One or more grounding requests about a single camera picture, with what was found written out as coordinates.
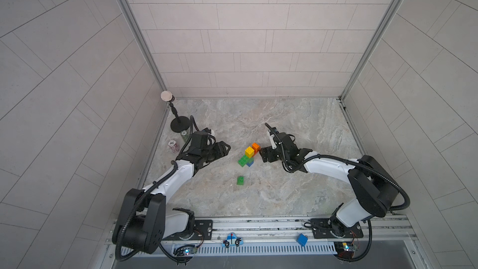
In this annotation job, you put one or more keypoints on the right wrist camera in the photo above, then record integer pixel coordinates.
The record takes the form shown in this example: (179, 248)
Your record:
(272, 139)

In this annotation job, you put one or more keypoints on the circuit board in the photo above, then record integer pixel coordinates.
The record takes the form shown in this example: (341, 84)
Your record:
(346, 250)
(186, 250)

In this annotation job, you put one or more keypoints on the black microphone stand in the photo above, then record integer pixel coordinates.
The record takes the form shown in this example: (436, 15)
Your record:
(179, 123)

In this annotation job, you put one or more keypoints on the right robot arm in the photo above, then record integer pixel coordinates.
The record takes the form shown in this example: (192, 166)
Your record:
(376, 192)

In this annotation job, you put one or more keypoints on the blue car toy sticker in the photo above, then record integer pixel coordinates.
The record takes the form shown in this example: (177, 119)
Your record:
(232, 240)

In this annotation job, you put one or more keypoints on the small green lego brick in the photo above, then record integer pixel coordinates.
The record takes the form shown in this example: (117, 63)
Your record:
(240, 180)

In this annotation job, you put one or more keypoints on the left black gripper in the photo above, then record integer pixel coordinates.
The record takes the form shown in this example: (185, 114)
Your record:
(220, 151)

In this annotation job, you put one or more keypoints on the orange square lego brick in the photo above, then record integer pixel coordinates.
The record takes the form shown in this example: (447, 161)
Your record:
(256, 147)

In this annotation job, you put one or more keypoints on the aluminium front rail frame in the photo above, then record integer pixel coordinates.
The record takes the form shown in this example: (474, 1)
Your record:
(276, 235)

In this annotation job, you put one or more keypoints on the right circuit board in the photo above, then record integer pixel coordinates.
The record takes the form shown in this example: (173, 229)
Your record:
(346, 250)

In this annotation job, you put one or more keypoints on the pink white small cup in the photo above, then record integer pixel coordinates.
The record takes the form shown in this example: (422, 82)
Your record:
(173, 145)

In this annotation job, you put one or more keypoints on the yellow square lego brick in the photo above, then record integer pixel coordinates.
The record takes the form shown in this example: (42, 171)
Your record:
(249, 152)

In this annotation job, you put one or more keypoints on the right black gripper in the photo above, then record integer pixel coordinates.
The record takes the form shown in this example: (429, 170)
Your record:
(269, 149)

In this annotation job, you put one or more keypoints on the blue cube on rail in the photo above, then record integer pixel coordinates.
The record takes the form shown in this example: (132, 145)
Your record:
(302, 240)

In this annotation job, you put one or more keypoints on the green can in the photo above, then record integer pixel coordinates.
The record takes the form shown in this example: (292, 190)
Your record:
(185, 135)

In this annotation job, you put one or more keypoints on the left circuit board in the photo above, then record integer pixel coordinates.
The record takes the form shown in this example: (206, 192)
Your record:
(186, 250)

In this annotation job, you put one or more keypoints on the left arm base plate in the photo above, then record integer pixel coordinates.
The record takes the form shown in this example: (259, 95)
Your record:
(199, 230)

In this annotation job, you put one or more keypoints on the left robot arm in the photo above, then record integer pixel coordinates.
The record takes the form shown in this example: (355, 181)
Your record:
(143, 220)

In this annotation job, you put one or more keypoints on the long green lego brick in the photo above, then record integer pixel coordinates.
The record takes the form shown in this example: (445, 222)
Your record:
(243, 160)

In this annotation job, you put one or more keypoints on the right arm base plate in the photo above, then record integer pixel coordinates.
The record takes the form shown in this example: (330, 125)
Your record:
(323, 228)

